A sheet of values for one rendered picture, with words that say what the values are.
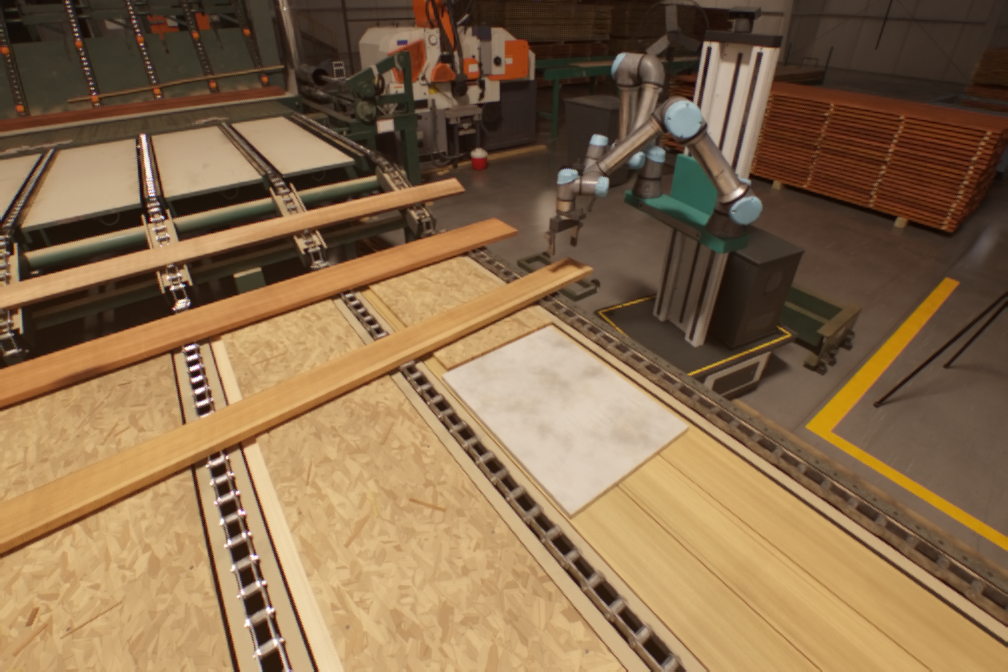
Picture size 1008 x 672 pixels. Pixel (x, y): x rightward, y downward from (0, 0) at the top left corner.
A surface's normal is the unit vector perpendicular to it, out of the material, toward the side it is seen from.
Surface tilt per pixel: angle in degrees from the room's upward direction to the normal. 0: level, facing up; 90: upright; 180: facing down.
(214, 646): 0
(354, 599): 0
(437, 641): 0
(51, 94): 46
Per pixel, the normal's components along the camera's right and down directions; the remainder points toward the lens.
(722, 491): 0.00, -0.85
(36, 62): 0.43, -0.28
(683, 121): -0.22, 0.43
